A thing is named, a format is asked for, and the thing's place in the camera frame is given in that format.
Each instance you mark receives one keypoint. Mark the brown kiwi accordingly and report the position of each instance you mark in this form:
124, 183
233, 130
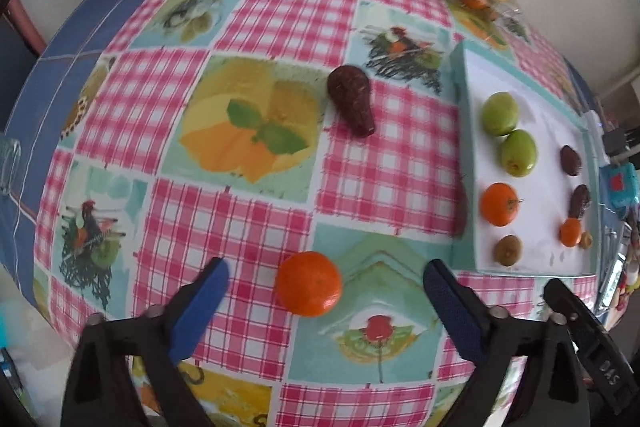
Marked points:
508, 250

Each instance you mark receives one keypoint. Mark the white tray with teal rim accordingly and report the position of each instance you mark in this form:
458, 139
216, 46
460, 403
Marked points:
540, 187

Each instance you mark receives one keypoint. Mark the turquoise box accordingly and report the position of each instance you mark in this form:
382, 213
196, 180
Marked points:
620, 184

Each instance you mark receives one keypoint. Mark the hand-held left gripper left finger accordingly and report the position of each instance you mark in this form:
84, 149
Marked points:
200, 312

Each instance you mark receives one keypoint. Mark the small light brown fruit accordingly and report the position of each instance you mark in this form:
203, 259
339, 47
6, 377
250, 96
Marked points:
586, 239

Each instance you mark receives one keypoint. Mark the pink checked printed tablecloth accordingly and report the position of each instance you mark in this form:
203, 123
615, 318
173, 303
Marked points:
250, 217

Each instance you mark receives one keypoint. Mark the pink frame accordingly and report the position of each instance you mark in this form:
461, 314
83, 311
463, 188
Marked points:
25, 19

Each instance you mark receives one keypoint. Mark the clear drinking glass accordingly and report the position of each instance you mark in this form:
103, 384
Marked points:
7, 167

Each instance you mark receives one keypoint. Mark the smooth orange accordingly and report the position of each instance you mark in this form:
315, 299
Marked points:
308, 284

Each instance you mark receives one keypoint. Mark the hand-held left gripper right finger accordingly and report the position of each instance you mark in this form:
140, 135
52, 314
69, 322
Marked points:
455, 312

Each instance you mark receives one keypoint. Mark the blue lined tablecloth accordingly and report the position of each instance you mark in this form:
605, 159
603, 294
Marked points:
65, 37

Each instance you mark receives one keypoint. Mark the orange inside plastic container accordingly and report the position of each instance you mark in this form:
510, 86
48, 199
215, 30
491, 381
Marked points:
474, 2

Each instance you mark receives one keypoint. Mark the small dark brown fruit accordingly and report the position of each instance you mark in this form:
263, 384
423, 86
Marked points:
570, 159
580, 201

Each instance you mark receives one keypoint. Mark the dark brown avocado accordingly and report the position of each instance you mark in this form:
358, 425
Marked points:
352, 104

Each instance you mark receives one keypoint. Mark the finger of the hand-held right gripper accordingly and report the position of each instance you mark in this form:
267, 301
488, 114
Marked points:
595, 347

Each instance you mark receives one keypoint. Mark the green round fruit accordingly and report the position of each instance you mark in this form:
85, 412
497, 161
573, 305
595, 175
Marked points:
518, 153
500, 113

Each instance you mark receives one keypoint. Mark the small orange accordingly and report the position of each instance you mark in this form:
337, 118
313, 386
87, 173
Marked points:
570, 232

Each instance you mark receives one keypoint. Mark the orange with stem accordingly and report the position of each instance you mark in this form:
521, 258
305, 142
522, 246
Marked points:
499, 204

